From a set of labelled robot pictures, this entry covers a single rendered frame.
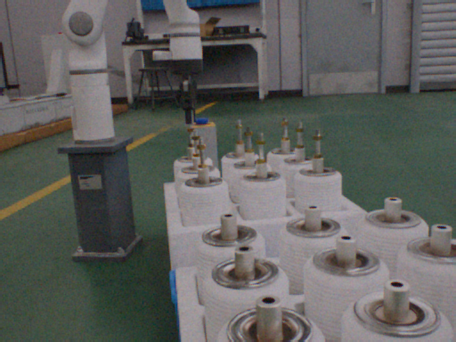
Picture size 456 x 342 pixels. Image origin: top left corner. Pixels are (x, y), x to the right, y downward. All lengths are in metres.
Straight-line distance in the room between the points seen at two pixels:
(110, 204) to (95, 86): 0.29
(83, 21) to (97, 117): 0.22
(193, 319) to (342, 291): 0.19
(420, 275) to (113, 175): 0.82
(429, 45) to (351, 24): 0.94
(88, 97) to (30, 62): 5.87
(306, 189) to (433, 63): 5.29
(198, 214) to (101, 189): 0.37
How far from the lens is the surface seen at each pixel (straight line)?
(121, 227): 1.24
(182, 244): 0.89
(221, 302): 0.51
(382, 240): 0.68
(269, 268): 0.54
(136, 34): 5.53
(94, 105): 1.20
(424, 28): 6.15
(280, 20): 6.07
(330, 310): 0.55
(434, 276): 0.58
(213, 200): 0.90
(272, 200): 0.92
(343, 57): 6.06
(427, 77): 6.17
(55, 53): 4.64
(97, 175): 1.20
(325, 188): 0.95
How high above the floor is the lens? 0.48
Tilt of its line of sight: 13 degrees down
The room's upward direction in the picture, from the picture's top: 3 degrees counter-clockwise
